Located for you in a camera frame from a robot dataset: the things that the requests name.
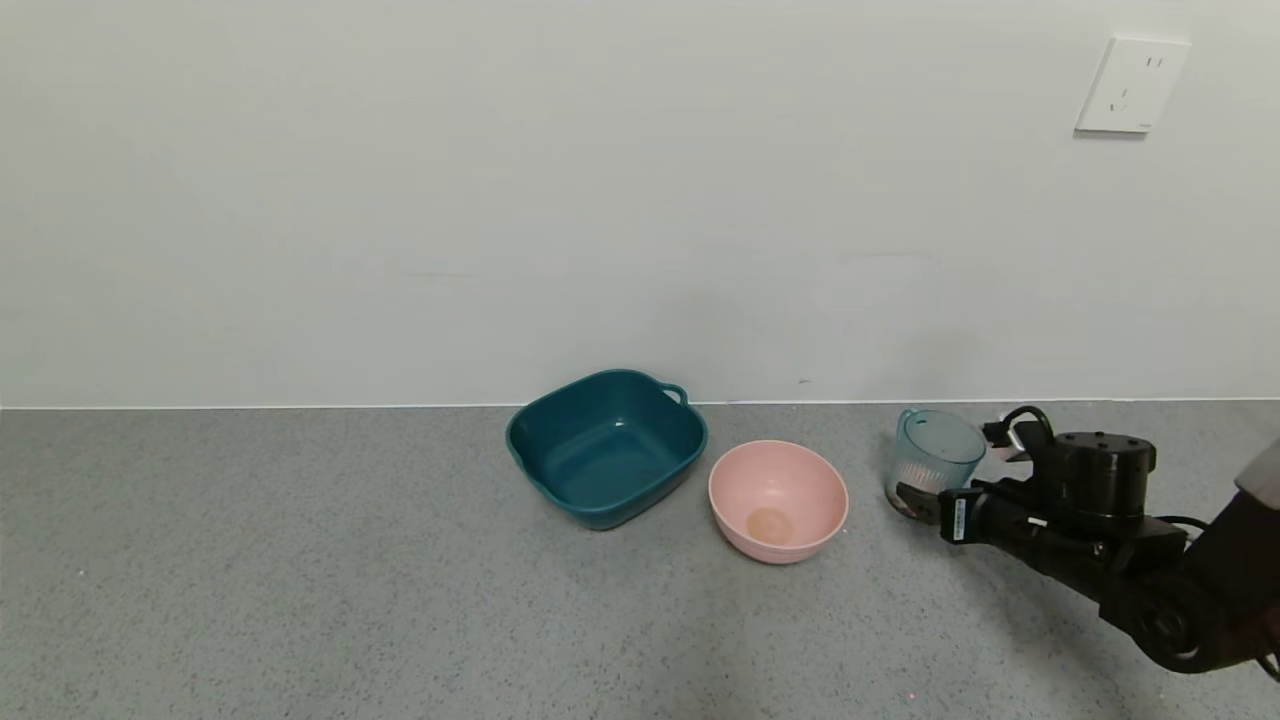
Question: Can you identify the pink bowl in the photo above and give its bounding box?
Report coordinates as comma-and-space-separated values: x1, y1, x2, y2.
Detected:
708, 440, 850, 565

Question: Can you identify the white wall socket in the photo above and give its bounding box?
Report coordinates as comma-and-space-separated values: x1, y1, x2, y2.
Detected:
1075, 36, 1192, 135

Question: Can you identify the translucent blue ribbed cup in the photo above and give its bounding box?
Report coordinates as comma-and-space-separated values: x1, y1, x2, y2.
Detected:
885, 407, 988, 519

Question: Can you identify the teal plastic basin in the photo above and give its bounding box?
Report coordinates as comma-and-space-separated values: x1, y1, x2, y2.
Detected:
505, 369, 710, 531

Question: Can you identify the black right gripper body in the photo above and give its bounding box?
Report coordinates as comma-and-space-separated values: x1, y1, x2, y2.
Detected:
937, 485, 1047, 545

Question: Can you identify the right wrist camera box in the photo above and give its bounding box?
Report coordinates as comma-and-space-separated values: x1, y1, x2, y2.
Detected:
983, 418, 1031, 463

